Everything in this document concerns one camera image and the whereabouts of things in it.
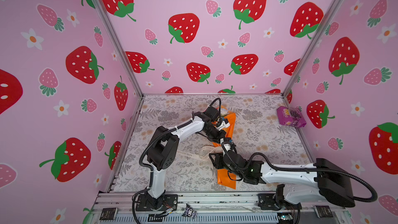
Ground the orange wrapping paper sheet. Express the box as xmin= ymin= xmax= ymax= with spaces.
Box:
xmin=211 ymin=107 xmax=237 ymax=190

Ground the clear ribbon strip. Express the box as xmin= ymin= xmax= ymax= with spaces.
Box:
xmin=177 ymin=145 xmax=223 ymax=161

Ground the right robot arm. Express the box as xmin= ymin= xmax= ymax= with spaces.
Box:
xmin=209 ymin=149 xmax=378 ymax=208

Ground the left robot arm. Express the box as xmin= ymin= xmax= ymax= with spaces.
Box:
xmin=132 ymin=98 xmax=231 ymax=224

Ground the purple snack bag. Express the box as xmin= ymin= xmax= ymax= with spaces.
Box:
xmin=277 ymin=106 xmax=306 ymax=128

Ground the small black box right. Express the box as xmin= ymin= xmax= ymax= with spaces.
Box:
xmin=314 ymin=205 xmax=333 ymax=218

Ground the small black box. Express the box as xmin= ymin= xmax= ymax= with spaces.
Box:
xmin=99 ymin=207 xmax=118 ymax=221
xmin=314 ymin=205 xmax=333 ymax=218

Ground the small black box left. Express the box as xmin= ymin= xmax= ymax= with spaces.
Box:
xmin=99 ymin=207 xmax=118 ymax=221

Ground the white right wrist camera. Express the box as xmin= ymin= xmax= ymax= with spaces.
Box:
xmin=221 ymin=141 xmax=236 ymax=153

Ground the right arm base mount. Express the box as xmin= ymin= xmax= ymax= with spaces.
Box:
xmin=258 ymin=184 xmax=302 ymax=211

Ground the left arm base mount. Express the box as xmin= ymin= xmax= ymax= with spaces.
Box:
xmin=134 ymin=192 xmax=178 ymax=212

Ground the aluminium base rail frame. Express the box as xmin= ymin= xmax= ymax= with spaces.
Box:
xmin=88 ymin=192 xmax=352 ymax=224

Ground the aluminium corner post left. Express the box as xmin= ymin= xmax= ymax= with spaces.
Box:
xmin=92 ymin=0 xmax=144 ymax=99

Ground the aluminium corner post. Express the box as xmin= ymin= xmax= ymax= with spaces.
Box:
xmin=282 ymin=0 xmax=344 ymax=100
xmin=92 ymin=0 xmax=144 ymax=99

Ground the aluminium corner post right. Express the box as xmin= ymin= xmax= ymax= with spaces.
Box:
xmin=282 ymin=0 xmax=344 ymax=100

